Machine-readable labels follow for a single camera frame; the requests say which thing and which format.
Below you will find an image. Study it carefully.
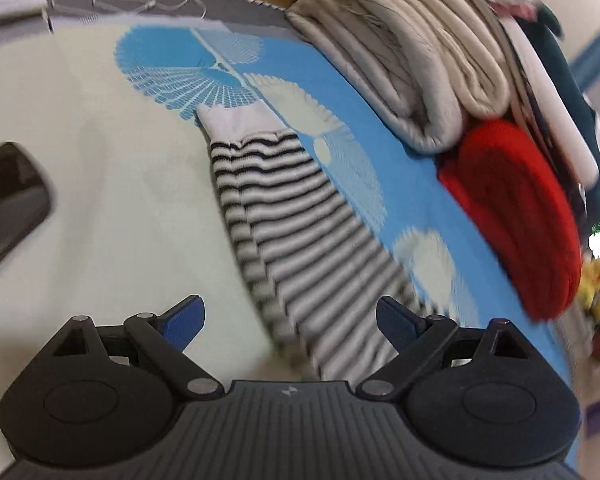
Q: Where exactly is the black glossy object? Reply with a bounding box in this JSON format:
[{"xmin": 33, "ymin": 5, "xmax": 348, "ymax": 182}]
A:
[{"xmin": 0, "ymin": 142, "xmax": 54, "ymax": 282}]

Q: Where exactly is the white cable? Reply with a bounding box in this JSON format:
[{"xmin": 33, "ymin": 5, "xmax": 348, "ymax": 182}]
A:
[{"xmin": 50, "ymin": 0, "xmax": 208, "ymax": 20}]

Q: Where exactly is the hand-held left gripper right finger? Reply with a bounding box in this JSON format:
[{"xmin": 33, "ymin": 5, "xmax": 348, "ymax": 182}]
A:
[{"xmin": 355, "ymin": 296, "xmax": 537, "ymax": 403}]

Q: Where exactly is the red knitted cloth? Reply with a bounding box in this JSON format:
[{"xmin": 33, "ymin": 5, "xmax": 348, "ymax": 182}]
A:
[{"xmin": 438, "ymin": 119, "xmax": 584, "ymax": 319}]

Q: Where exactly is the grey mattress pad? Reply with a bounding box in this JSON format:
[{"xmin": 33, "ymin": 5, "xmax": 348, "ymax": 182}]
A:
[{"xmin": 41, "ymin": 0, "xmax": 303, "ymax": 41}]

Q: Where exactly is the black and white striped garment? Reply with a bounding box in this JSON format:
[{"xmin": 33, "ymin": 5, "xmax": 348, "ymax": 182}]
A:
[{"xmin": 196, "ymin": 105, "xmax": 431, "ymax": 382}]

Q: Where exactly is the dark teal cloth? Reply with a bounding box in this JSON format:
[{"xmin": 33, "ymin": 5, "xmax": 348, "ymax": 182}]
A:
[{"xmin": 519, "ymin": 2, "xmax": 600, "ymax": 226}]

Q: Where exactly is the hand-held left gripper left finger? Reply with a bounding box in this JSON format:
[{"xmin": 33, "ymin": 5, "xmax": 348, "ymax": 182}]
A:
[{"xmin": 39, "ymin": 294, "xmax": 226, "ymax": 403}]

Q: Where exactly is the yellow plush toy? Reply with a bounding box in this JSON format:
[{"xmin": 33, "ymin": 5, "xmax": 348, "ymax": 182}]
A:
[{"xmin": 580, "ymin": 255, "xmax": 600, "ymax": 321}]

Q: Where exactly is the folded beige quilt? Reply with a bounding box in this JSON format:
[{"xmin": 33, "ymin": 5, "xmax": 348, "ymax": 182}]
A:
[{"xmin": 286, "ymin": 0, "xmax": 512, "ymax": 155}]

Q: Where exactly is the white folded cloth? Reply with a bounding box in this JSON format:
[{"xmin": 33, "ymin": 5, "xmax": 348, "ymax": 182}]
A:
[{"xmin": 500, "ymin": 7, "xmax": 600, "ymax": 188}]

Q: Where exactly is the blue and cream patterned bedsheet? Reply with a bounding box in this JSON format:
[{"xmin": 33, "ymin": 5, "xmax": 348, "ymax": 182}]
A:
[{"xmin": 0, "ymin": 10, "xmax": 581, "ymax": 461}]

